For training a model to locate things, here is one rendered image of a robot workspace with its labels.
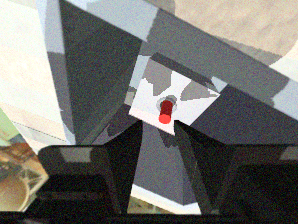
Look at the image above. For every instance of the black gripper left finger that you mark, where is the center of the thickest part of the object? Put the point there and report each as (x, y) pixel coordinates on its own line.
(116, 160)

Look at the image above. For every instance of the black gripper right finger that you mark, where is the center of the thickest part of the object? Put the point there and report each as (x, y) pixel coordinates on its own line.
(212, 165)

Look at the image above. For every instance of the red peg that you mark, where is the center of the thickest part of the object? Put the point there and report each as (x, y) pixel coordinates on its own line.
(166, 111)

